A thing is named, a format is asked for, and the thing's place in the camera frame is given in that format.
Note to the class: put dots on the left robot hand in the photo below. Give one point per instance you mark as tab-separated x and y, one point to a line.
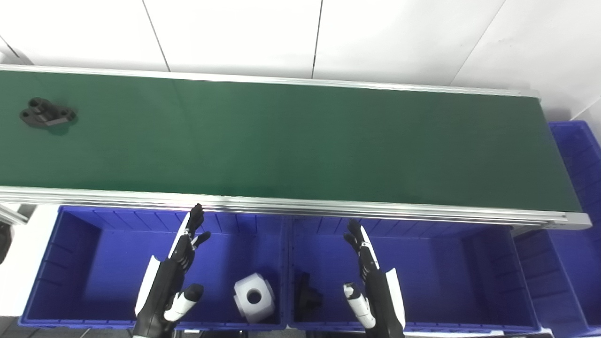
162	281

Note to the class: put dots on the white block part with hole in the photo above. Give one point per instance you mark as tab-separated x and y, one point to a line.
244	300

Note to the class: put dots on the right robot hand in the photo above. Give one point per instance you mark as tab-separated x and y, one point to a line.
378	295

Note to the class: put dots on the black flange part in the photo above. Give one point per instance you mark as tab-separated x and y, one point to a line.
46	112

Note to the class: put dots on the blue bin with white part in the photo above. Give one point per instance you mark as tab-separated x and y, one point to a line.
108	272

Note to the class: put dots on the green conveyor belt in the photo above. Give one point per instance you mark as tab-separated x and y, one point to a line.
300	141
375	210

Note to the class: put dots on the black object beside conveyor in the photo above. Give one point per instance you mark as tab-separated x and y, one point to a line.
3	241

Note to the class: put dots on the black bracket part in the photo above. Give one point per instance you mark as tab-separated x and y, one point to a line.
307	300

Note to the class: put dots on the aluminium support strut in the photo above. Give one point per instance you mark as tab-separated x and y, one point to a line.
11	215

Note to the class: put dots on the blue bin with black part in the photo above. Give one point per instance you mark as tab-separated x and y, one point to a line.
441	281

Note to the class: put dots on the empty blue bin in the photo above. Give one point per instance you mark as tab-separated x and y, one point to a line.
577	263

